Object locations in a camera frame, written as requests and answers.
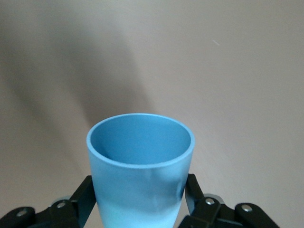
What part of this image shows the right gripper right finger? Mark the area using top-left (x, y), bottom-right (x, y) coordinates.
top-left (177, 173), bottom-right (238, 228)

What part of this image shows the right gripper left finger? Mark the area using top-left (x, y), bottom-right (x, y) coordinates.
top-left (35, 175), bottom-right (96, 228)

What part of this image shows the light blue plastic cup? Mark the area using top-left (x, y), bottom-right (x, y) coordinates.
top-left (85, 113), bottom-right (197, 228)

